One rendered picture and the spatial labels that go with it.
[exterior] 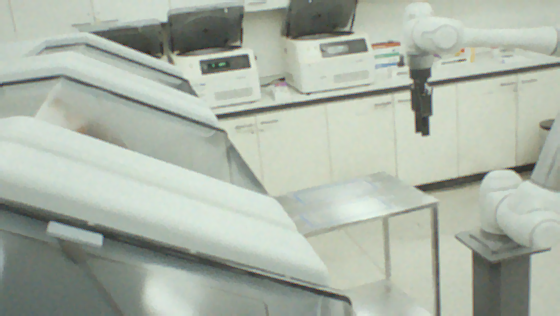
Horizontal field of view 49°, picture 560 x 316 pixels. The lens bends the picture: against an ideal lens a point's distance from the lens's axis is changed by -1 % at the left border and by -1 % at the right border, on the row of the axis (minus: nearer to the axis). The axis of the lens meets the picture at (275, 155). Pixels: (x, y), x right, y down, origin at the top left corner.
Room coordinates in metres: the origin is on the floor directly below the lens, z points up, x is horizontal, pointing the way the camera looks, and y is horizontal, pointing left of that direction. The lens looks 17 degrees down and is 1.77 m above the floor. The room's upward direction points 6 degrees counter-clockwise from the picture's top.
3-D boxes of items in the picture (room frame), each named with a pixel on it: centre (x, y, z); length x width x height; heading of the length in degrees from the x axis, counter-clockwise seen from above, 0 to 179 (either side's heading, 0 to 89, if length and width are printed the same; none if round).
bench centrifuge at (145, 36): (4.29, 0.95, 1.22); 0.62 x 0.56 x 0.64; 10
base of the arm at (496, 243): (2.13, -0.81, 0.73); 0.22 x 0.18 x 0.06; 12
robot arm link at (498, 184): (2.10, -0.82, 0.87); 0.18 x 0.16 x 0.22; 6
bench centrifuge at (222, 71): (4.42, 0.38, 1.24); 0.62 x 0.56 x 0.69; 13
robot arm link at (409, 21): (2.04, -0.52, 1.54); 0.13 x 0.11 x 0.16; 6
